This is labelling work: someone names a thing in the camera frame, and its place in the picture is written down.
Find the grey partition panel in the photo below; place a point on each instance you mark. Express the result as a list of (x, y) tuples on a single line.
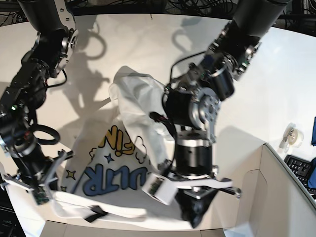
[(102, 228), (276, 205)]

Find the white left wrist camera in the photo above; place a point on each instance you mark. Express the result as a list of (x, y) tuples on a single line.
[(160, 188)]

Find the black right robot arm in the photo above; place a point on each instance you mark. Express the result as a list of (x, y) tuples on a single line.
[(21, 136)]

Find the white printed t-shirt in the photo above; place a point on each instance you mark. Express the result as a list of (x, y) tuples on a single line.
[(117, 149)]

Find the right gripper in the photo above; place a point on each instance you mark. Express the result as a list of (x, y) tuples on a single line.
[(42, 171)]

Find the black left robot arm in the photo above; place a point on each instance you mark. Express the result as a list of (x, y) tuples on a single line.
[(191, 103)]

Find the clear tape dispenser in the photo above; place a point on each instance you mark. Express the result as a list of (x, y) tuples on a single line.
[(292, 137)]

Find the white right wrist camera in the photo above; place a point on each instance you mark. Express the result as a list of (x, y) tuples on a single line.
[(42, 195)]

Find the grey front partition panel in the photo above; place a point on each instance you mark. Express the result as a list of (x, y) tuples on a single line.
[(102, 228)]

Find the blue clothed person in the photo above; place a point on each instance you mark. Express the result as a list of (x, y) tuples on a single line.
[(312, 176)]

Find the grey right partition panel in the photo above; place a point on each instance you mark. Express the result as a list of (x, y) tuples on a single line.
[(276, 205)]

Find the black computer keyboard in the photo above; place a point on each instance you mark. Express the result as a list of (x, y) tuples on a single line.
[(300, 167)]

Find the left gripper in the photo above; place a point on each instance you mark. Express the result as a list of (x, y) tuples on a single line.
[(195, 195)]

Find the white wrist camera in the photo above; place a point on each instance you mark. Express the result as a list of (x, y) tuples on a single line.
[(42, 195), (160, 188)]

